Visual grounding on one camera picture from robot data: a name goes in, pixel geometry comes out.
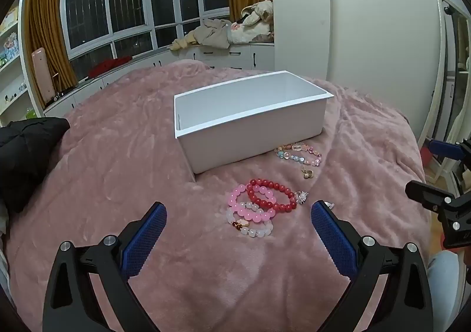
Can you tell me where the pink bead bracelet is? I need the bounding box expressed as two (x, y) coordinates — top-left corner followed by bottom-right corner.
(227, 184), (276, 224)

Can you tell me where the person's jeans leg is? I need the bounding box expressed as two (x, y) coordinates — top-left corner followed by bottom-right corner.
(429, 251), (471, 318)

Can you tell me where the black puffer jacket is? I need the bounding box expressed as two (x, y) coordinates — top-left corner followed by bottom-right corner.
(0, 117), (70, 213)

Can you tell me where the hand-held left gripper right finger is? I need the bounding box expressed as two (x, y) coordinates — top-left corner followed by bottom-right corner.
(311, 201), (433, 332)

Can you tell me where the cream plush toy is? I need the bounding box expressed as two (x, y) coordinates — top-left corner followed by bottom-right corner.
(230, 0), (275, 44)

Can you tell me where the white wall shelf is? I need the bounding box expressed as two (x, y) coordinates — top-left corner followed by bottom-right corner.
(0, 0), (45, 127)

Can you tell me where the white framed glass door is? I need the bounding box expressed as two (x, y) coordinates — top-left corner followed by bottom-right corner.
(417, 0), (471, 182)

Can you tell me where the pink upright appliance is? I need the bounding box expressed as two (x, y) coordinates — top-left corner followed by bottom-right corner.
(31, 48), (57, 105)

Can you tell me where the collection of small plush toys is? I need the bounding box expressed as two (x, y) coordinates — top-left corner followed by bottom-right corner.
(0, 9), (28, 105)

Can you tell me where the pink fluffy blanket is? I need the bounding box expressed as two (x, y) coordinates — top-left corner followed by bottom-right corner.
(4, 59), (433, 332)

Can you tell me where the white bead bracelet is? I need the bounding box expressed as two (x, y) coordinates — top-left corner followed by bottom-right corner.
(225, 201), (275, 241)

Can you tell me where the white window seat cabinet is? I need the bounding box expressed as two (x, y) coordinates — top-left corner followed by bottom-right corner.
(44, 43), (276, 117)

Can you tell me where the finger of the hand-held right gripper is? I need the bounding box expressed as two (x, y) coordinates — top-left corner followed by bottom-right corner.
(405, 181), (471, 216)
(427, 138), (471, 171)

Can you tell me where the pastel multicolour bead bracelet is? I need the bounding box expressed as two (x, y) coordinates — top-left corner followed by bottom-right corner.
(275, 143), (322, 180)

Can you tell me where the red bead bracelet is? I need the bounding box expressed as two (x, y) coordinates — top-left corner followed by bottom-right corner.
(246, 178), (309, 211)

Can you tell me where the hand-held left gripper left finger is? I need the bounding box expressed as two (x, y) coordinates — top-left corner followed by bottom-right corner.
(42, 201), (168, 332)

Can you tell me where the red cloth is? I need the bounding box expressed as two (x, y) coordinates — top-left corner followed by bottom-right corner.
(87, 56), (133, 79)

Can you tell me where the white rectangular storage box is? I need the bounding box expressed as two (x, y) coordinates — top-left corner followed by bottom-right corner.
(174, 70), (335, 174)

